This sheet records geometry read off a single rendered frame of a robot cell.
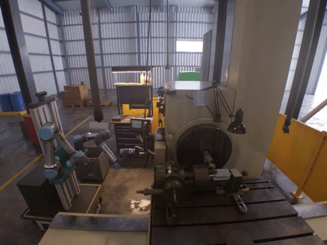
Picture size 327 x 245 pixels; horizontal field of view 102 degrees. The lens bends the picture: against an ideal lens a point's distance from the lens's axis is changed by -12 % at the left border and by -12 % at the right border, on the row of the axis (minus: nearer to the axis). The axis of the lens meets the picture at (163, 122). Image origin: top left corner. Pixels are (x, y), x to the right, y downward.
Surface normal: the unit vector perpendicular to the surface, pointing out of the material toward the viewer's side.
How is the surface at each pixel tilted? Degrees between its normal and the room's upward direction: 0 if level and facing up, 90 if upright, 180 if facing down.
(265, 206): 0
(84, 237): 0
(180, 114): 90
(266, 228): 0
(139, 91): 90
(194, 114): 90
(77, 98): 90
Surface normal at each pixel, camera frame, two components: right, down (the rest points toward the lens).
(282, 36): 0.02, 0.36
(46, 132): 0.42, 0.20
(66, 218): 0.00, -0.93
